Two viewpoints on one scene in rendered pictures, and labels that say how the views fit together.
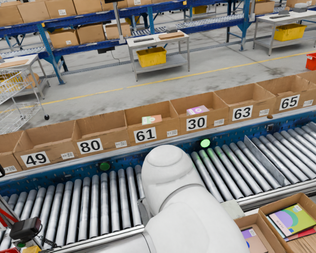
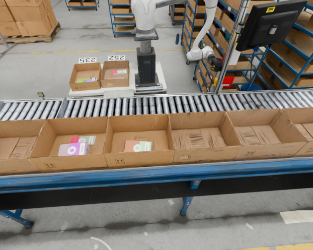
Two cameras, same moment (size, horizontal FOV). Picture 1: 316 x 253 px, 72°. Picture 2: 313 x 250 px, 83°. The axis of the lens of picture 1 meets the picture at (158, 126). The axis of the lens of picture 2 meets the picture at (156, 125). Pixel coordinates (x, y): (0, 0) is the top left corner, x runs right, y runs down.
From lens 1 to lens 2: 2.15 m
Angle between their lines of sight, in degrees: 98
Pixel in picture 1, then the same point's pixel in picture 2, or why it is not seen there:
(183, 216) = not seen: outside the picture
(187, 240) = not seen: outside the picture
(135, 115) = (159, 157)
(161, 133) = (132, 125)
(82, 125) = (233, 152)
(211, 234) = not seen: outside the picture
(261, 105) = (6, 125)
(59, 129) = (262, 149)
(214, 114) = (66, 122)
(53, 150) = (242, 115)
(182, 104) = (85, 160)
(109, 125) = (195, 158)
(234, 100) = (1, 172)
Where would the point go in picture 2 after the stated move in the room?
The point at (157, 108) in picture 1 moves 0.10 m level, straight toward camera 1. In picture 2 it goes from (124, 157) to (127, 143)
